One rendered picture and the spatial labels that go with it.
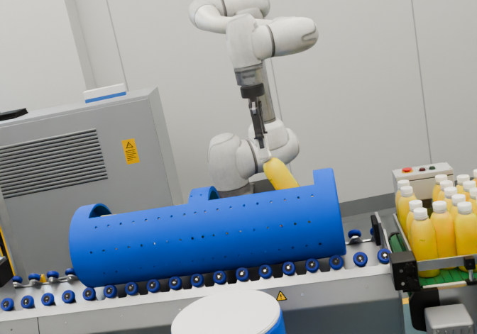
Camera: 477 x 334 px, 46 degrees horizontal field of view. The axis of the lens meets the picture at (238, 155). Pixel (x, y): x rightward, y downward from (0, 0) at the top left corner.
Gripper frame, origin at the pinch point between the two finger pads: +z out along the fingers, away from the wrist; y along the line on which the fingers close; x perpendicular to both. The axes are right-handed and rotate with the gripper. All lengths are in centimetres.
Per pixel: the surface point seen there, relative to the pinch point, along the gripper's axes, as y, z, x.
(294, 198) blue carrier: 9.8, 15.3, 7.6
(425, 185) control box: -24, 29, 52
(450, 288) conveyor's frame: 22, 45, 48
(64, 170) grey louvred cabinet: -128, 23, -130
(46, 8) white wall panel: -222, -77, -158
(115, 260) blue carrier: 14, 26, -52
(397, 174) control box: -27, 24, 43
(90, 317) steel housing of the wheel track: 12, 45, -66
